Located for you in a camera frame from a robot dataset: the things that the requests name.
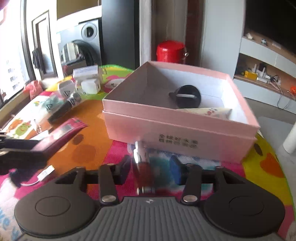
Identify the pink bag on floor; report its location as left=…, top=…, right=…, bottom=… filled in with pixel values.
left=23, top=80, right=44, bottom=100

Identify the dark grey funnel nozzle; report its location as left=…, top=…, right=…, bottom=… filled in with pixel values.
left=169, top=85, right=201, bottom=108

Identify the black refrigerator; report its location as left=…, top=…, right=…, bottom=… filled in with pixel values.
left=101, top=0, right=139, bottom=70

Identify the teal plastic crank handle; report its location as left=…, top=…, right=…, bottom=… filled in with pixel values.
left=42, top=95, right=64, bottom=111

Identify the black television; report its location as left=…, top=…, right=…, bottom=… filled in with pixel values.
left=245, top=1, right=296, bottom=53

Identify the white product carton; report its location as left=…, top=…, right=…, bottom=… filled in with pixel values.
left=73, top=65, right=99, bottom=80

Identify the red metal canister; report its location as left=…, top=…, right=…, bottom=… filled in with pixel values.
left=156, top=40, right=189, bottom=64

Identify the grey tv cabinet shelf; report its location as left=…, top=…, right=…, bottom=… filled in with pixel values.
left=234, top=28, right=295, bottom=113

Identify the pink cardboard box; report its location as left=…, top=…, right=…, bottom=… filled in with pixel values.
left=102, top=61, right=260, bottom=163

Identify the cream lotion tube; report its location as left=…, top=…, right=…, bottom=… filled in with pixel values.
left=178, top=108, right=232, bottom=120

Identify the white cable adapter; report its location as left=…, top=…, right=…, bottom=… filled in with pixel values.
left=21, top=165, right=55, bottom=187

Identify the white rounded plug adapter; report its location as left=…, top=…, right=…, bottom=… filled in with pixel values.
left=58, top=80, right=75, bottom=98

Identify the red lipstick tube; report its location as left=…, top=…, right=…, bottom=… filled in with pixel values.
left=132, top=141, right=155, bottom=195

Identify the clear plastic bag with parts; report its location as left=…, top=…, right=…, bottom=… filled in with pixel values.
left=47, top=92, right=82, bottom=124

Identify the white cube charger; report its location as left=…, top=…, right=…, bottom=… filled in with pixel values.
left=77, top=78, right=101, bottom=95

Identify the colourful cartoon table mat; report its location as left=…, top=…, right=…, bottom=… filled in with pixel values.
left=0, top=64, right=295, bottom=241

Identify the silver washing machine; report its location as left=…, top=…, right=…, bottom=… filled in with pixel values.
left=57, top=19, right=102, bottom=76

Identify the orange pumpkin toy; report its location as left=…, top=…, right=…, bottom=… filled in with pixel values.
left=290, top=86, right=296, bottom=95

